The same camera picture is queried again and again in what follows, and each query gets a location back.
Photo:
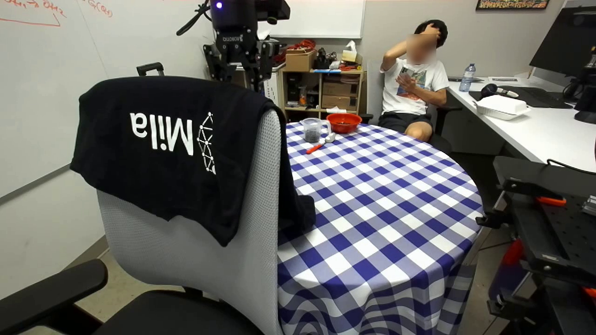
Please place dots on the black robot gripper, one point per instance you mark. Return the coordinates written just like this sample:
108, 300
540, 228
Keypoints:
240, 47

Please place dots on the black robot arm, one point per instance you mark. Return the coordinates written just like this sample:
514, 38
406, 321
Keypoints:
238, 15

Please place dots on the blue white checkered tablecloth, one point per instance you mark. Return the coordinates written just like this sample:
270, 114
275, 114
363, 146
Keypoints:
393, 224

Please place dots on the grey office chair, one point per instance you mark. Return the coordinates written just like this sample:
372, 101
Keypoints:
199, 287

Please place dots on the red bowl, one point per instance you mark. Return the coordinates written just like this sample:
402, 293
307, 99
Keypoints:
342, 123

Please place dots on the clear plastic cup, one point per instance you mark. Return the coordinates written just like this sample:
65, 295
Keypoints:
311, 129

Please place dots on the white takeout container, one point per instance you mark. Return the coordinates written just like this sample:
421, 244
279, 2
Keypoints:
499, 107

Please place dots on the seated person white shirt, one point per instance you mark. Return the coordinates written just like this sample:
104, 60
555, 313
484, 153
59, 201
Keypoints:
408, 92

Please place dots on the red marker pen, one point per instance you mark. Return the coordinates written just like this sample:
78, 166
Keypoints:
314, 147

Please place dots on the black Mila t-shirt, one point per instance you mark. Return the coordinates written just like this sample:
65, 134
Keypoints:
171, 146

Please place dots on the wooden shelf unit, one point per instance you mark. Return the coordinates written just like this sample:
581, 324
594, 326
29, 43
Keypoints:
318, 92

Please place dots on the white desk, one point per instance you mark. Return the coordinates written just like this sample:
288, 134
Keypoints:
542, 133

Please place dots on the black computer monitor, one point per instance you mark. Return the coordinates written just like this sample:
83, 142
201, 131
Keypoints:
568, 41

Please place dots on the cardboard box on shelf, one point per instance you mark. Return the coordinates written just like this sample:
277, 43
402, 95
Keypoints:
298, 60

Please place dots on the plastic water bottle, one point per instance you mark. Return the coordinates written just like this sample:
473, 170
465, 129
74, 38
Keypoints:
467, 77

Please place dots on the black equipment cart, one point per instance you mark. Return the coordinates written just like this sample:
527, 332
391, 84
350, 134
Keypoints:
545, 280

